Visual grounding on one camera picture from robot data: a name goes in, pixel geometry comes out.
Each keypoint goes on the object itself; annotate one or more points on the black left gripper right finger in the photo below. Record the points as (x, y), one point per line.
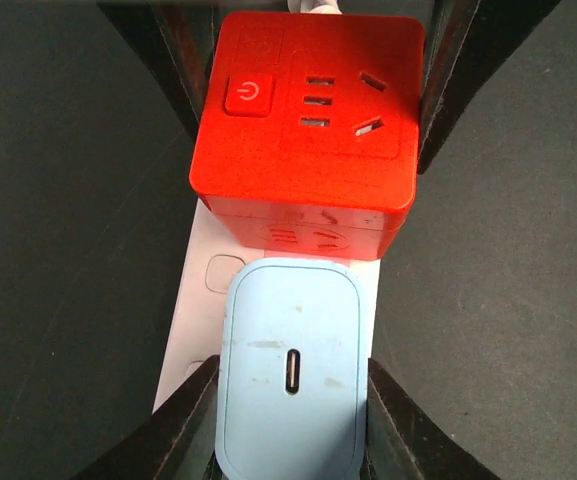
(402, 442)

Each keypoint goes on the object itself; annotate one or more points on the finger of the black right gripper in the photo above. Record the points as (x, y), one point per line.
(176, 41)
(466, 43)

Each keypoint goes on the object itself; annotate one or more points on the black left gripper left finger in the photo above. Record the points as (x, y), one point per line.
(176, 442)

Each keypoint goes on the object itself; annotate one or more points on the white power strip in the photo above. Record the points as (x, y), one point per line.
(212, 260)

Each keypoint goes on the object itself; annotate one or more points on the light blue usb charger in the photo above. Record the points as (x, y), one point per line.
(292, 386)

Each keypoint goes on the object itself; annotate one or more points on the red cube socket adapter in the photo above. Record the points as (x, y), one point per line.
(308, 140)

